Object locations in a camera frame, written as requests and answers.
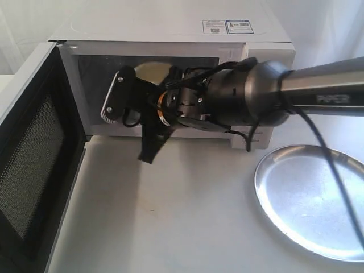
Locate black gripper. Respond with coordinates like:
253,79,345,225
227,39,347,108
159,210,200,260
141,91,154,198
133,65,210,164

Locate cream ceramic bowl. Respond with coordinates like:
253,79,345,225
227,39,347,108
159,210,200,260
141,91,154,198
135,61,172,85

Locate white microwave door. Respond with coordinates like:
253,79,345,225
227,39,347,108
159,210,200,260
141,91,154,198
1,43,86,272

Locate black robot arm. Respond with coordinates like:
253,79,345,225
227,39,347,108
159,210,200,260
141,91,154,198
139,57,363,163

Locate white microwave oven body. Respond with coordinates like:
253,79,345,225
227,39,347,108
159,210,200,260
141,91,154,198
50,1,295,137

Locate blue white warning sticker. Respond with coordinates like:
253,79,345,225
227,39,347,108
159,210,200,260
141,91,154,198
202,20,254,35

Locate round silver metal tray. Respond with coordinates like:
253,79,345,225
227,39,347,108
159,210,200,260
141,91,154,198
254,145,363,263

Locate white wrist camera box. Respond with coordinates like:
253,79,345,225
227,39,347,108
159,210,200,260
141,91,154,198
100,66,136,124

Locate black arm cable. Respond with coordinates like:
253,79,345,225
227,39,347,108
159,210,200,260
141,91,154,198
162,56,364,273

